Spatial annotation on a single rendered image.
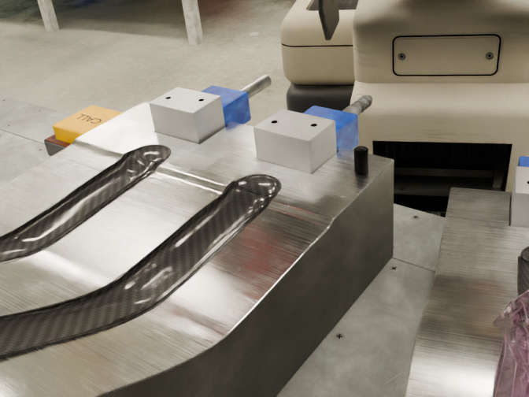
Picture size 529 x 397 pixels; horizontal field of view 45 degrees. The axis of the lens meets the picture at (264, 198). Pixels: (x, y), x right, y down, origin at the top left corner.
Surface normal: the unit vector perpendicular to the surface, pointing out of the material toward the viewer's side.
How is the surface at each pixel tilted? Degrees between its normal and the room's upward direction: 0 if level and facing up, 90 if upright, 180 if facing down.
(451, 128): 98
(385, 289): 0
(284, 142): 90
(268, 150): 90
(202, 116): 90
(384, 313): 0
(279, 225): 2
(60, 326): 28
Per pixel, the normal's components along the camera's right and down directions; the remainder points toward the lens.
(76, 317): 0.30, -0.90
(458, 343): -0.05, -0.91
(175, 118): -0.59, 0.48
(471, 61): -0.22, 0.65
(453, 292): 0.04, -0.98
